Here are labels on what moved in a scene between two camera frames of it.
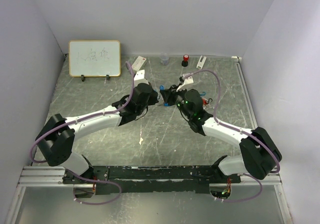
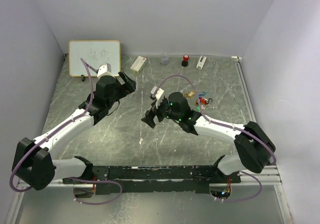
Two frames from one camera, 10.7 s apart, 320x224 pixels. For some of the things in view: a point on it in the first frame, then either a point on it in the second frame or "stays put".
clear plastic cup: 164,57 stays put
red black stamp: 184,63 stays put
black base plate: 150,179 stays put
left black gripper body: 152,100 to 117,95
